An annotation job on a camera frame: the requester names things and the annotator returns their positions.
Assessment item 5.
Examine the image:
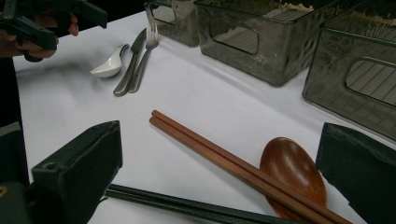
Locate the smoky transparent plastic bin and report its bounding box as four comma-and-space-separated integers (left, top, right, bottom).
144, 0, 201, 48
302, 0, 396, 142
193, 0, 366, 88

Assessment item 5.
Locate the brown wooden chopstick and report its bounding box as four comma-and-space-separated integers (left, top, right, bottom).
148, 117, 334, 224
151, 109, 353, 224

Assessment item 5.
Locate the silver fork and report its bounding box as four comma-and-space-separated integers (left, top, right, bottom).
112, 27, 148, 97

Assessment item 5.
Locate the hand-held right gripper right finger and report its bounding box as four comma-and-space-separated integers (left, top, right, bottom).
316, 121, 396, 224

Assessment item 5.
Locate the metal fork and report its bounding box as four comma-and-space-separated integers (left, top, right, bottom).
128, 22, 161, 94

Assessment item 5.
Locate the black chopstick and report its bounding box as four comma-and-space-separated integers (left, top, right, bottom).
104, 189, 239, 224
106, 183, 301, 224

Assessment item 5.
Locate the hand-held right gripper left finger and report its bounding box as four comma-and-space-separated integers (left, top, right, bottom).
31, 120, 123, 224

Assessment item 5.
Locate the brown wooden spoon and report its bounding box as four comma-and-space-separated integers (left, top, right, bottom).
260, 136, 329, 222

